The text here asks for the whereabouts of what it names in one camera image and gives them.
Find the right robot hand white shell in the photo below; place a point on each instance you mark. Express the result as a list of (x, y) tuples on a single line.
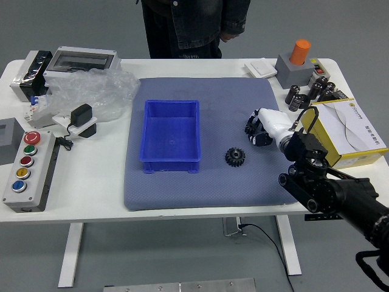
[(273, 121)]

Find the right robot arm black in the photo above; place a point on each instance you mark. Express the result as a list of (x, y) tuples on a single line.
[(334, 188)]

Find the yellow and white cardboard box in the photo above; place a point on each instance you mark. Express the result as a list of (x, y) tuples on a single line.
[(349, 127)]

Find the grey under-table power box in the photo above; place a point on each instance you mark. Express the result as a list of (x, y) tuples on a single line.
[(232, 226)]

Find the white distribution box tinted lid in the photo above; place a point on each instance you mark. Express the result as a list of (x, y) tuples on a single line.
[(79, 62)]

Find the grey push-button control box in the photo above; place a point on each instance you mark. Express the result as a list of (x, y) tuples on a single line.
[(27, 173)]

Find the black cylindrical capacitor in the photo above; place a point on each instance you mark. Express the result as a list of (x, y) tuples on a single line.
[(315, 89), (330, 86), (324, 95), (292, 92), (298, 102), (322, 80)]

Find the grey block holder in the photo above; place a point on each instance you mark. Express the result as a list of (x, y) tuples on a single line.
[(293, 74)]

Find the big black gear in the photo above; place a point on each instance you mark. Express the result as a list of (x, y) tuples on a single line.
[(235, 157)]

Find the small black electronic component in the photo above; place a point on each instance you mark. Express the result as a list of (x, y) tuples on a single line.
[(339, 95)]

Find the orange cylinder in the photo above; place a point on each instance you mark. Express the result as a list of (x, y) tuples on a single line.
[(300, 51)]

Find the blue-grey foam mat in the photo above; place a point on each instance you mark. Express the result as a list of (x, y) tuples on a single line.
[(212, 188)]

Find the person's hand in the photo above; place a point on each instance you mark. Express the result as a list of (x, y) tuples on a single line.
[(228, 37)]

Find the blue plastic bin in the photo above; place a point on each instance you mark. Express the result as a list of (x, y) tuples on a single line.
[(171, 134)]

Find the black table control panel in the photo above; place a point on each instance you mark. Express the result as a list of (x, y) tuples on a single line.
[(322, 217)]

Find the white table leg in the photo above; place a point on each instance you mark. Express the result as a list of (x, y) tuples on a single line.
[(71, 255), (288, 243)]

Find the person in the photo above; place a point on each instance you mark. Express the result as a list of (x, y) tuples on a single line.
[(185, 27)]

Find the clear plastic bag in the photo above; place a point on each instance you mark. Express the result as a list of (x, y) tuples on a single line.
[(97, 88)]

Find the grey metal plate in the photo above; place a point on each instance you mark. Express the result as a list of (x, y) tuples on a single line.
[(182, 286)]

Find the black power adapter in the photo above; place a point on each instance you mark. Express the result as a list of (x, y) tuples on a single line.
[(81, 115)]

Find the white circuit breaker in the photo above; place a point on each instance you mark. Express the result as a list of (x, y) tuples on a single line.
[(38, 112)]

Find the dark grey square block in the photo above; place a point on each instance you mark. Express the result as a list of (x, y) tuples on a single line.
[(9, 140)]

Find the white wall switch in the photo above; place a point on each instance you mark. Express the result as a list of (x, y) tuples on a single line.
[(261, 68)]

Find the white switch box red button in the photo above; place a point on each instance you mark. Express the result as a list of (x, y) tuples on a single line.
[(319, 70)]

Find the black and white enclosure box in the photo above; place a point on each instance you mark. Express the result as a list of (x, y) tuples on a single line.
[(30, 76)]

